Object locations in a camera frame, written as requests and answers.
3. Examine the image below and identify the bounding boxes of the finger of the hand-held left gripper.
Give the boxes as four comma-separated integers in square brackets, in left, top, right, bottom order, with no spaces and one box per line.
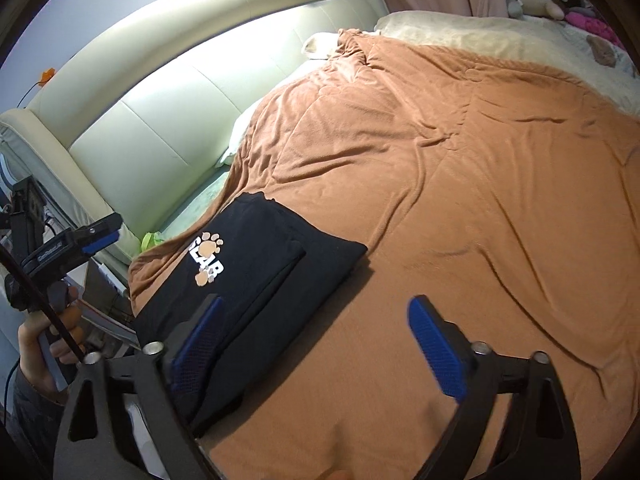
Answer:
[70,212,124,261]

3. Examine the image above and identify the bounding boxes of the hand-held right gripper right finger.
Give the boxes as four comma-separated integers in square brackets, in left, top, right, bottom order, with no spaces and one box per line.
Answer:
[407,295,583,480]

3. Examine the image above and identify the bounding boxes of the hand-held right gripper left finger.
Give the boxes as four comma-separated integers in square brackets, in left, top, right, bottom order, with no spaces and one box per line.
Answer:
[52,294,226,480]

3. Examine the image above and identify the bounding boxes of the black bear print T-shirt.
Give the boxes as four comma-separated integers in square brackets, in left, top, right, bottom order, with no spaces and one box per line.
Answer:
[131,192,308,348]

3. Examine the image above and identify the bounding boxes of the black clothes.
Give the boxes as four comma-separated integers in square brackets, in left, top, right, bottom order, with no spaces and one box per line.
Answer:
[135,210,369,438]

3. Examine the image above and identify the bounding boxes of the person's left forearm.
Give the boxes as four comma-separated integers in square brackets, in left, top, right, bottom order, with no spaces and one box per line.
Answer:
[0,365,68,480]

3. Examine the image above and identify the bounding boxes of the person's left hand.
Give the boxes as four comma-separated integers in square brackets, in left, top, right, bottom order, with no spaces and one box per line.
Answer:
[17,285,87,407]

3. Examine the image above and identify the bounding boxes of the brown blanket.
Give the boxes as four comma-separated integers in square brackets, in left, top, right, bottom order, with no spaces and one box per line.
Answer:
[127,27,640,480]

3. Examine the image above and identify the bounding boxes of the cream padded headboard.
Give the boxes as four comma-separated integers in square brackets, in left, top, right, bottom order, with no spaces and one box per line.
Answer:
[0,0,391,271]

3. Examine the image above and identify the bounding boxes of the white pillow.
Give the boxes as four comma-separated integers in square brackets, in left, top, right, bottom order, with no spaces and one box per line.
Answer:
[220,105,266,166]

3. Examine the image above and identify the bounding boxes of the cream pillow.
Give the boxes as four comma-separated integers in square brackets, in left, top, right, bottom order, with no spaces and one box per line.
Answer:
[302,31,351,61]

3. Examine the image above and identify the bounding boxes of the cream blanket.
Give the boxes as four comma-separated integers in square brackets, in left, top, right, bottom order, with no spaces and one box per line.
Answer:
[375,10,640,116]

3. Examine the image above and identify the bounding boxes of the pale plush toy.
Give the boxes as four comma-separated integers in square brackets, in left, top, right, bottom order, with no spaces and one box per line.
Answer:
[505,0,566,21]

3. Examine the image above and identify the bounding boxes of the pink cloth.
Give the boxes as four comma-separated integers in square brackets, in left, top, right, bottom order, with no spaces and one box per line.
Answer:
[565,7,622,45]

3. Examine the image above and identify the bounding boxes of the dark plush toy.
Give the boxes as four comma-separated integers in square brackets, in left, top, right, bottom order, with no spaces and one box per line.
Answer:
[547,0,596,17]

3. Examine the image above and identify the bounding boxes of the black cable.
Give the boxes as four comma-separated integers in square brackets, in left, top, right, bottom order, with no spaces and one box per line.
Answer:
[0,245,86,363]

